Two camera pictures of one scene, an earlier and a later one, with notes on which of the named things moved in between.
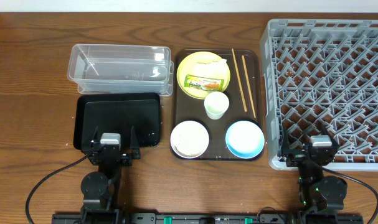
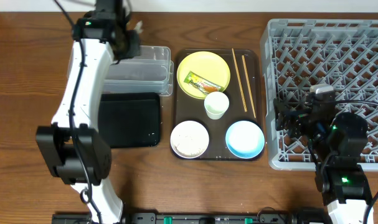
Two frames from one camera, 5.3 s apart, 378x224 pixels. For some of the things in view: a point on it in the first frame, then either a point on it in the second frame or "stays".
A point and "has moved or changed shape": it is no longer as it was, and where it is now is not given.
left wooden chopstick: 239,81 stays
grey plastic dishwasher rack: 330,73 stays
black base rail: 116,218 stays
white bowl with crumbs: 189,139 stays
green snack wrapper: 203,83 has moved or changed shape
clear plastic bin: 103,68 stays
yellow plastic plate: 186,67 stays
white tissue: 215,70 -> 138,27
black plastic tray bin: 117,113 stays
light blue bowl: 245,139 stays
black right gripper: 309,156 -> 287,114
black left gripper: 111,155 -> 126,43
